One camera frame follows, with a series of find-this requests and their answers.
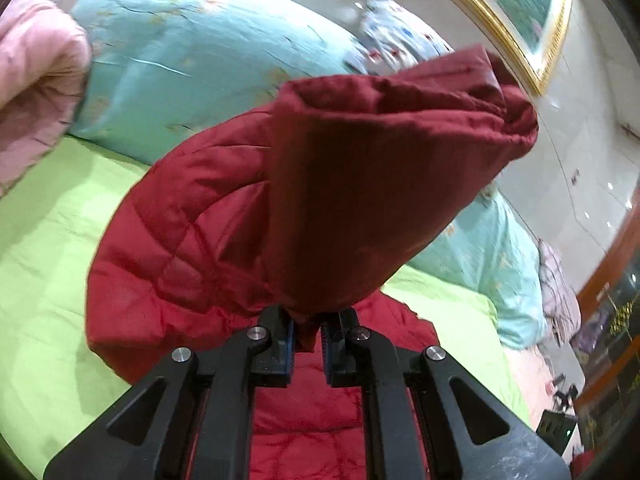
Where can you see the pink striped cloth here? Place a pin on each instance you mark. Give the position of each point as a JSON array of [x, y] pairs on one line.
[[557, 285]]

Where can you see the gold framed painting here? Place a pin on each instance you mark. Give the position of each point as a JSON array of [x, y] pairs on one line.
[[515, 5]]

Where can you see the light green bed sheet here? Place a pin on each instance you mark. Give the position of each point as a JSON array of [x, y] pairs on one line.
[[45, 280]]

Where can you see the pink quilted blanket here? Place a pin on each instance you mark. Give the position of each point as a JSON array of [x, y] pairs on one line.
[[35, 85]]

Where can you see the brown wooden cabinet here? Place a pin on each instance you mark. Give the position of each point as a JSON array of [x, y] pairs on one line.
[[607, 305]]

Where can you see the white printed pillow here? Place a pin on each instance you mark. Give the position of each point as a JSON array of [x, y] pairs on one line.
[[400, 30]]

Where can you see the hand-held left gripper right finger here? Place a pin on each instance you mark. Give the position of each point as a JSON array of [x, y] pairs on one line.
[[325, 355]]

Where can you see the pink floral bed sheet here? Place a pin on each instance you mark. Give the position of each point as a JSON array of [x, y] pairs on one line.
[[530, 385]]

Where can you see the black box with light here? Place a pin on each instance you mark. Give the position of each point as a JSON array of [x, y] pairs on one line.
[[556, 430]]

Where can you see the dark red quilted jacket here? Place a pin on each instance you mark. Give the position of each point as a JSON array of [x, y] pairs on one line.
[[345, 170]]

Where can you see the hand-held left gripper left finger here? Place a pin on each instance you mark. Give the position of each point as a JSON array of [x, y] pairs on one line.
[[290, 352]]

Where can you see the light blue floral quilt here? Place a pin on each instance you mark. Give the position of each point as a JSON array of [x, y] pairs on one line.
[[200, 70]]

